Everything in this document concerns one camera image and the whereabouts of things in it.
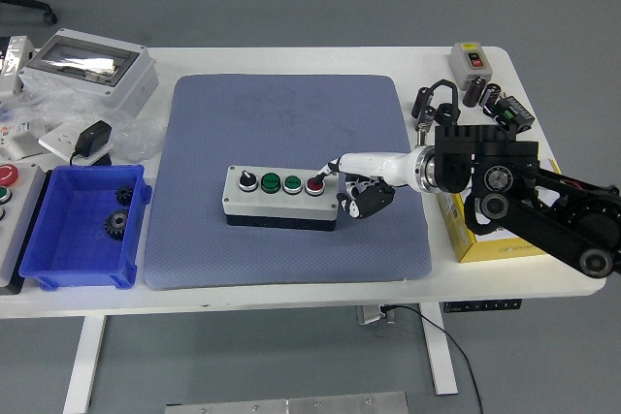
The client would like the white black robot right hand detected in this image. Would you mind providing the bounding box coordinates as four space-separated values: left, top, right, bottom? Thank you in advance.
314 151 419 219

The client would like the grey four-button control box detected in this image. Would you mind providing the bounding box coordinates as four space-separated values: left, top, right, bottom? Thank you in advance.
221 164 340 232

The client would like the black cylindrical capacitor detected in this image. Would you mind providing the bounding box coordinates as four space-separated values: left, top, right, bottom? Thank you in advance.
461 75 488 109
479 82 503 114
416 104 437 135
411 86 433 119

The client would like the black hexagonal nut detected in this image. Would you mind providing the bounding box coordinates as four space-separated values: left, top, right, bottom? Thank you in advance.
434 102 462 128

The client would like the white and yellow cardboard box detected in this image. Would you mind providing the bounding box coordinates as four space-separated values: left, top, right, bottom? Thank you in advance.
436 157 564 265

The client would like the black module with green terminals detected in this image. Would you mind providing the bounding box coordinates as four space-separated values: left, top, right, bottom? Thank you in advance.
492 95 536 135

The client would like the blue-grey table mat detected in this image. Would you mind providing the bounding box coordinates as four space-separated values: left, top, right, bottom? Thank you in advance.
144 73 433 292

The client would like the black table height control panel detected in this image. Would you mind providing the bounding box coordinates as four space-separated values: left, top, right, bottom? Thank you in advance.
443 298 524 314

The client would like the white table leg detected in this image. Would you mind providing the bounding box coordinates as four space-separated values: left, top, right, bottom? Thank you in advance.
420 303 460 396
62 315 107 414

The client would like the clear plastic bag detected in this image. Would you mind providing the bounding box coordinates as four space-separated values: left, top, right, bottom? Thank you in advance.
0 79 166 163

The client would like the grey metal plate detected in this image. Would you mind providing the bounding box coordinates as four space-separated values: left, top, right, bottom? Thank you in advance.
164 390 409 414

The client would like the large black gear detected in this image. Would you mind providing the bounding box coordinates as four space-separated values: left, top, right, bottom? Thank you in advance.
102 208 131 242

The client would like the black power adapter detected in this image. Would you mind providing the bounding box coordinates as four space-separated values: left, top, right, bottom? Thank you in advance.
69 119 114 167

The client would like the blue plastic bin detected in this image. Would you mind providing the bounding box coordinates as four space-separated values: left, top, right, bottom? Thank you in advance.
17 164 153 292

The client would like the white packaged part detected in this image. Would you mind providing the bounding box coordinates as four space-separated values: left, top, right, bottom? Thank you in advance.
0 120 43 161

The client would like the grey emergency stop control box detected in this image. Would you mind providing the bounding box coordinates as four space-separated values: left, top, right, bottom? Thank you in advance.
0 161 48 295

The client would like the white device with foil window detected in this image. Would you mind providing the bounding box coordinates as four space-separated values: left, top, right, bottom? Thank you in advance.
0 35 35 98

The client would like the grey two-button switch box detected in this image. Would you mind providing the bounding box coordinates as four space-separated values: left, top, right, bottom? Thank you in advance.
446 41 494 91

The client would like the grey under-table bracket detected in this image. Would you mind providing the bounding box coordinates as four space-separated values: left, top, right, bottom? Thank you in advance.
357 304 397 327

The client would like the black floor cable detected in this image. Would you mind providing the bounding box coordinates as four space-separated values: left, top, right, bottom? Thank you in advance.
387 305 485 414

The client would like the grey enclosure with clear lid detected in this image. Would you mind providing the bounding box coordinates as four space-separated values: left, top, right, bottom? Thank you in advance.
18 28 160 118

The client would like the white wall socket plate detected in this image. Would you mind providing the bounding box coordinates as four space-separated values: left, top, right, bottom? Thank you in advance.
37 121 113 166

